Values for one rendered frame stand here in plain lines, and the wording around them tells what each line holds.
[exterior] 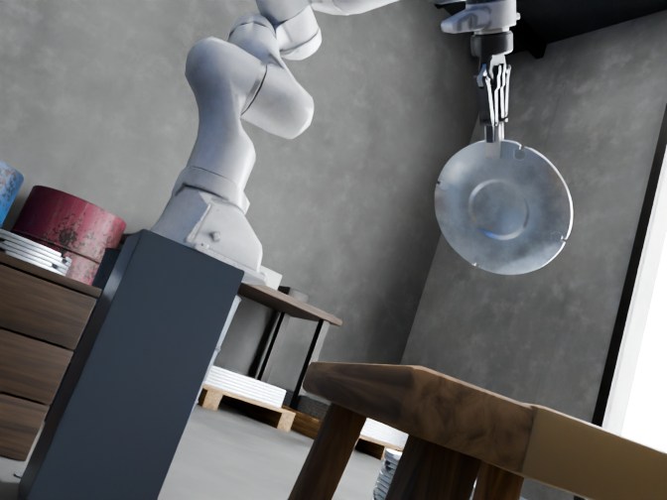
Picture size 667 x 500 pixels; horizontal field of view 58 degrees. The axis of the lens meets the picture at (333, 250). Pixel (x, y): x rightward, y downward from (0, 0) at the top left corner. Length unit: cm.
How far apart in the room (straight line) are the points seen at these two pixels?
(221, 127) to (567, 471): 90
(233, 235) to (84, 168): 345
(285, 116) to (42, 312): 60
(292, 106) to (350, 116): 445
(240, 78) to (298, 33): 33
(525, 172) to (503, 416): 98
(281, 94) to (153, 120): 355
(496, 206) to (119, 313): 76
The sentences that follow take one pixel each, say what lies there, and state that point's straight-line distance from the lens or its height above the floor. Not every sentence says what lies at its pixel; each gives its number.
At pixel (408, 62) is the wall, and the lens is 619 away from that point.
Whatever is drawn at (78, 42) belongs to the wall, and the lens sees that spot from 462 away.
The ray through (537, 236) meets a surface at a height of 73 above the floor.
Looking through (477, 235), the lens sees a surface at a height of 72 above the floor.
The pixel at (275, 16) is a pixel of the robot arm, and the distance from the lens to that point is 141.
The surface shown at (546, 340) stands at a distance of 513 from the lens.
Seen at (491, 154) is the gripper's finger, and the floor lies 84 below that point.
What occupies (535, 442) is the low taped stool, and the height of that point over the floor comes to 31.
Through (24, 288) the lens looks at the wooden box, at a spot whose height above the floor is 30.
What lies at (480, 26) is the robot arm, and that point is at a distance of 117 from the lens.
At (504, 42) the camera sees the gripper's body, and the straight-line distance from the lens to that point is 119.
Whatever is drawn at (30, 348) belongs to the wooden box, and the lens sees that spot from 130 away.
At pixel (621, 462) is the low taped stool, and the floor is 32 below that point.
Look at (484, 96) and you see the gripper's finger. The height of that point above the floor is 90.
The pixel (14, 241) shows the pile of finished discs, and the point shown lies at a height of 38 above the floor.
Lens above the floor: 30
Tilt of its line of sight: 13 degrees up
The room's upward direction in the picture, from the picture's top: 19 degrees clockwise
